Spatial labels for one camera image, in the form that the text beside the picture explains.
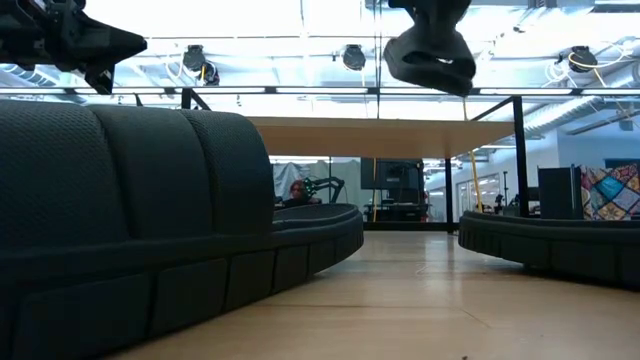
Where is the dark background desk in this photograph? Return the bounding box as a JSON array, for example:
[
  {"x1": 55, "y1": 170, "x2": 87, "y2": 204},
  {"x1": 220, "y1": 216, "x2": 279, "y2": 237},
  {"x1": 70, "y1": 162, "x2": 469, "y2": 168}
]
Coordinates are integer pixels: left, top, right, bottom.
[{"x1": 363, "y1": 202, "x2": 431, "y2": 224}]

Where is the black aluminium rig frame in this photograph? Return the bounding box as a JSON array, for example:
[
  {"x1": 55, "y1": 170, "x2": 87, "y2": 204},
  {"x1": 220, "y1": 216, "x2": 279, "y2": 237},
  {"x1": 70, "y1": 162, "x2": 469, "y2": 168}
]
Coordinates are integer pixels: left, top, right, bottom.
[{"x1": 362, "y1": 221, "x2": 459, "y2": 233}]

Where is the black ceiling cable reel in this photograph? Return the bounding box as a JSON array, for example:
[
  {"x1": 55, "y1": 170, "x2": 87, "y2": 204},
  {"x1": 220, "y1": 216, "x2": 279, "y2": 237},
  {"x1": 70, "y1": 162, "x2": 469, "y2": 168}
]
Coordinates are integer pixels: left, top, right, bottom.
[
  {"x1": 182, "y1": 44, "x2": 221, "y2": 86},
  {"x1": 342, "y1": 43, "x2": 367, "y2": 72},
  {"x1": 568, "y1": 45, "x2": 599, "y2": 74}
]

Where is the wooden shelf with black frame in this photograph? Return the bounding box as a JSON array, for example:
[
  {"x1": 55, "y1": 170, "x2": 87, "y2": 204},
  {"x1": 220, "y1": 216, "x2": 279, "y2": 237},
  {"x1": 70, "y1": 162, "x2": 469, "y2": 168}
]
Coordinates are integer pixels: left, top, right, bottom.
[{"x1": 179, "y1": 85, "x2": 532, "y2": 234}]

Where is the person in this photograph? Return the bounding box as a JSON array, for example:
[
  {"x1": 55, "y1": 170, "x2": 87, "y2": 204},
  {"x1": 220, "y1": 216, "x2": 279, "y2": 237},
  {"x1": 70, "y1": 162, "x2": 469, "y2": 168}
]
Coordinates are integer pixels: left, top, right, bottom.
[{"x1": 282, "y1": 179, "x2": 324, "y2": 209}]

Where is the yellow vertical pole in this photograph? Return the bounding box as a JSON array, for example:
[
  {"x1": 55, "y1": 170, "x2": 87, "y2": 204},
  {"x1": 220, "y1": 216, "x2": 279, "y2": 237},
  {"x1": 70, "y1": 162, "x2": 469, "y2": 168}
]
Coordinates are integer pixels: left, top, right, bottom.
[{"x1": 371, "y1": 157, "x2": 379, "y2": 224}]

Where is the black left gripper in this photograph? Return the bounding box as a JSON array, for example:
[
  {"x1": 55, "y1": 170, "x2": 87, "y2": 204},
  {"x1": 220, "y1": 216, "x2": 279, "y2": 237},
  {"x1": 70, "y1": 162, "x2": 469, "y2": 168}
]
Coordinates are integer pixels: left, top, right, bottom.
[{"x1": 0, "y1": 0, "x2": 149, "y2": 95}]

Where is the black foam slide sandal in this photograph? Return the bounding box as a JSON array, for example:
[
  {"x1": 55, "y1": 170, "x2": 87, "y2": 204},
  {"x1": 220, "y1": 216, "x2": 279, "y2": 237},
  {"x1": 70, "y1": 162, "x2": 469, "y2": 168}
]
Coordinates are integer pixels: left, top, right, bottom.
[
  {"x1": 382, "y1": 22, "x2": 478, "y2": 98},
  {"x1": 457, "y1": 209, "x2": 640, "y2": 291},
  {"x1": 0, "y1": 98, "x2": 365, "y2": 360}
]

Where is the yellow hanging cable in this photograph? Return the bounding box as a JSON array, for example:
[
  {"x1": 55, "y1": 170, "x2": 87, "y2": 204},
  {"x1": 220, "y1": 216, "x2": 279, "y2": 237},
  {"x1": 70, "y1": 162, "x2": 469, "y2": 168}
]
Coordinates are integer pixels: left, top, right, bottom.
[{"x1": 462, "y1": 97, "x2": 484, "y2": 214}]

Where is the black cabinet box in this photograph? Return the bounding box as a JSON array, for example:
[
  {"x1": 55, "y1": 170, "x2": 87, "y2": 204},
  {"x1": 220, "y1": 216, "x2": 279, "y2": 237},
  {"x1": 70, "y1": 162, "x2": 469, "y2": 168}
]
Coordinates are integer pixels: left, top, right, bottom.
[{"x1": 538, "y1": 165, "x2": 584, "y2": 220}]

